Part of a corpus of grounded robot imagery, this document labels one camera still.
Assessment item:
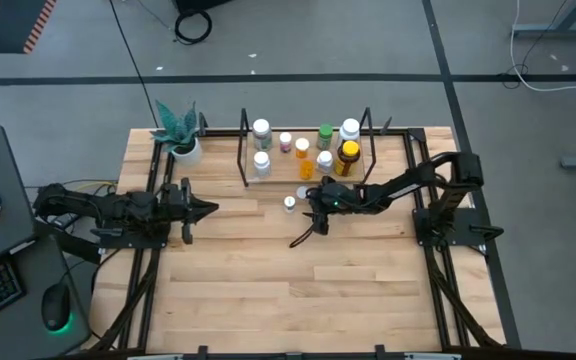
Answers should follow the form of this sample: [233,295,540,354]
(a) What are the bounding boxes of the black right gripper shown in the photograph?
[301,180,342,236]

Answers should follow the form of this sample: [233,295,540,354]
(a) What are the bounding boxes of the dark mat orange striped edges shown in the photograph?
[0,0,59,55]

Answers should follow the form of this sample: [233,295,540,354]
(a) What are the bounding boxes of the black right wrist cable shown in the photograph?
[289,222,319,250]

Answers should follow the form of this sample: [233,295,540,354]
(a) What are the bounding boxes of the wooden shelf black metal frame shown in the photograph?
[236,106,380,189]

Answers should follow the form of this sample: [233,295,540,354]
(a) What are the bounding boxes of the black box on floor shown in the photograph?
[175,0,234,14]

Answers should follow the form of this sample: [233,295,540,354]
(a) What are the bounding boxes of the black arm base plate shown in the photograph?
[98,230,170,250]
[412,207,505,247]

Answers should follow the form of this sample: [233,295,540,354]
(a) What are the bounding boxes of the white floor cable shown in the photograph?
[510,0,576,93]

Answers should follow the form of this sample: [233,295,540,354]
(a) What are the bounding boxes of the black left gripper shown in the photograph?
[160,177,220,245]

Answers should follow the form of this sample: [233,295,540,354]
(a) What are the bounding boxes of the green cap medicine bottle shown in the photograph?
[316,123,335,151]

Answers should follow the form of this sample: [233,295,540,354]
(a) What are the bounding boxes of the dark grey desk top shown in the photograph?
[0,233,93,360]

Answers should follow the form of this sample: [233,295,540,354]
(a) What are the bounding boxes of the large clear bottle green label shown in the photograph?
[251,118,274,152]

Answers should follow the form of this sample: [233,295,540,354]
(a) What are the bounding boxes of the tall white bottle white cap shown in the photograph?
[338,117,363,146]

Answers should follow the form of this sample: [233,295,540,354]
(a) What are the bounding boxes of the black computer mouse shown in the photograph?
[40,282,73,332]

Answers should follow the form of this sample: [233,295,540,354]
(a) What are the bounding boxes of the long thin black floor cable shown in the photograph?
[107,0,162,129]

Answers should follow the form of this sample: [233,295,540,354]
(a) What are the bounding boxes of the grey metal desk frame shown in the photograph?
[510,0,576,40]

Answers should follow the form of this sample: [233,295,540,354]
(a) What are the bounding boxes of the coiled black floor cable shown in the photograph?
[173,8,214,46]

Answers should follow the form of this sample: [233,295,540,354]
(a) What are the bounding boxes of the white medicine bottle white cap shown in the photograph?
[252,151,271,179]
[316,150,335,175]

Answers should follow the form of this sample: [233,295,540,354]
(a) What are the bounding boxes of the black aluminium table frame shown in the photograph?
[87,125,508,360]

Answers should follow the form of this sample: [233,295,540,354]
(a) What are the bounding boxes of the thin tangled black cable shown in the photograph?
[497,0,572,91]

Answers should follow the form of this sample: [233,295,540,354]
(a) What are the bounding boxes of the yellow cable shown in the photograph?
[62,180,118,200]

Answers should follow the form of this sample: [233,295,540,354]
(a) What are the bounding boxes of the amber bottle yellow cap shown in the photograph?
[333,139,363,178]

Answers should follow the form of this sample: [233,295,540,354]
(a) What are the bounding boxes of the green plant in white pot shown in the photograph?
[150,98,204,167]

